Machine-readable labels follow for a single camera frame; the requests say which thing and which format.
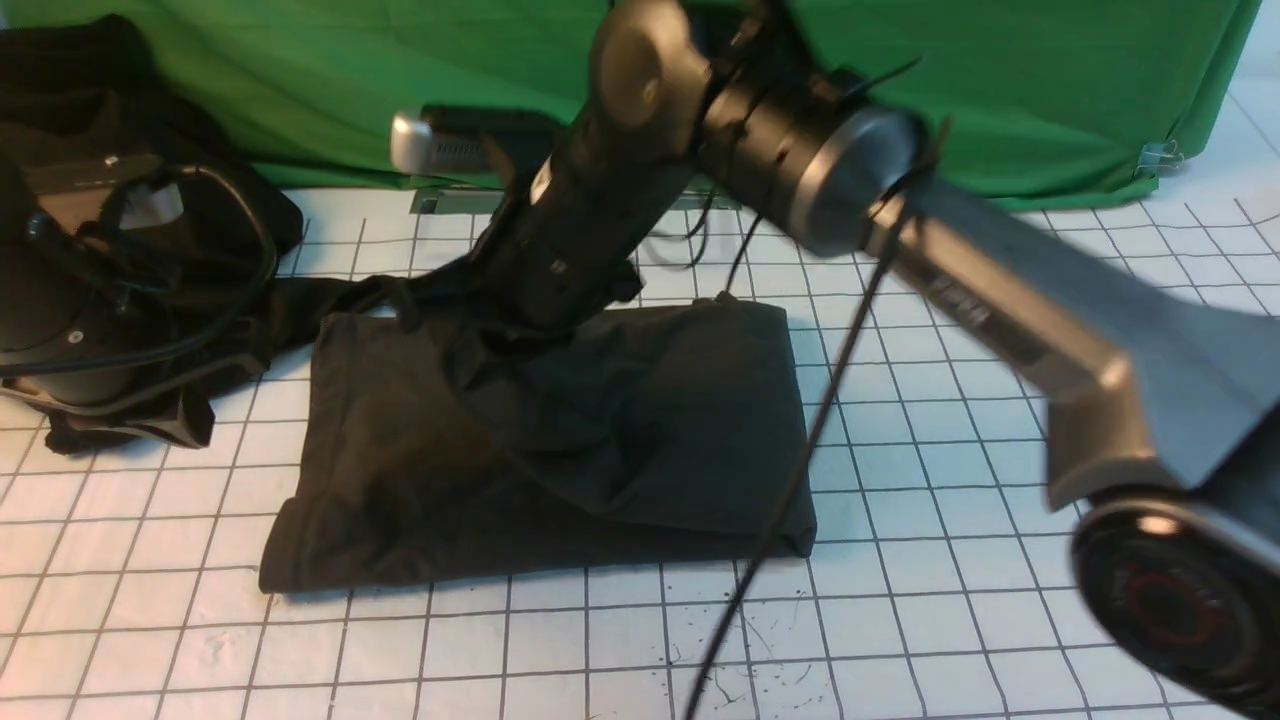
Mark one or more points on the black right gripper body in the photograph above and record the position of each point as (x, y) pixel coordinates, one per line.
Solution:
(533, 281)

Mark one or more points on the gray long-sleeved shirt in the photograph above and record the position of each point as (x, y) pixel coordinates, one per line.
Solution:
(655, 434)

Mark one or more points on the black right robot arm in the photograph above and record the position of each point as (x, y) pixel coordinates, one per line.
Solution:
(1162, 414)

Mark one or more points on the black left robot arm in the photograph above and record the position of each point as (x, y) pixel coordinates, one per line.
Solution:
(51, 315)

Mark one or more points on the gray metal bar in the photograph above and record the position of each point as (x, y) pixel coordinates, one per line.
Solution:
(475, 201)

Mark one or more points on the black cloth pile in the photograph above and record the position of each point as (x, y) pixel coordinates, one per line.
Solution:
(139, 246)

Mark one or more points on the green backdrop cloth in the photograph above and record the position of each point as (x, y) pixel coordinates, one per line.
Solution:
(1053, 104)

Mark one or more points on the metal binder clip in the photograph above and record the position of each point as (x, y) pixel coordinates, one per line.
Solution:
(1155, 158)

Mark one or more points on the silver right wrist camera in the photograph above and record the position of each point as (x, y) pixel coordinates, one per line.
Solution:
(454, 140)

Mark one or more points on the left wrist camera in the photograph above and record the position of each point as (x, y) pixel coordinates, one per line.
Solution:
(136, 189)

